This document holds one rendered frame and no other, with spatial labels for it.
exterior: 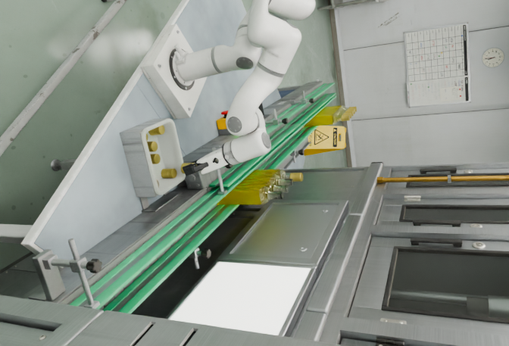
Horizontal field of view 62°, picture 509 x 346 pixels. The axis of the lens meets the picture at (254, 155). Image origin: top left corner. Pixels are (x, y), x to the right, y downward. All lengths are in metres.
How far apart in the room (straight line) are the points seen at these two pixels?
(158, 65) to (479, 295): 1.16
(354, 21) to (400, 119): 1.76
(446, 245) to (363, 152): 6.26
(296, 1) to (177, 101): 0.58
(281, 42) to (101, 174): 0.65
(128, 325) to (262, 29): 0.79
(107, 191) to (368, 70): 6.31
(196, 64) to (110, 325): 1.07
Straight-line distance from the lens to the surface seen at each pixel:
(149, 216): 1.41
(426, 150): 7.55
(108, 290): 1.10
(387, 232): 1.51
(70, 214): 1.26
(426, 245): 1.46
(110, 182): 1.36
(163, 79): 1.50
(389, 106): 7.39
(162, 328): 0.58
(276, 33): 1.14
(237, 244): 1.49
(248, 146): 1.23
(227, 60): 1.46
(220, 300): 1.23
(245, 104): 1.16
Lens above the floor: 1.69
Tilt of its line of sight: 25 degrees down
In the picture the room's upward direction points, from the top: 87 degrees clockwise
